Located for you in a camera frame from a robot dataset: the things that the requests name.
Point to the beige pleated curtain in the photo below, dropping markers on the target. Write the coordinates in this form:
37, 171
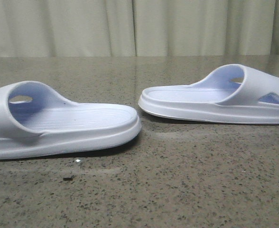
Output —
152, 28

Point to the light blue slipper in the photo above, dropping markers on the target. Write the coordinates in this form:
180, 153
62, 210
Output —
234, 94
35, 120

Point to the small black debris chip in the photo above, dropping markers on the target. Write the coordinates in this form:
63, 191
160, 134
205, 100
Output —
68, 178

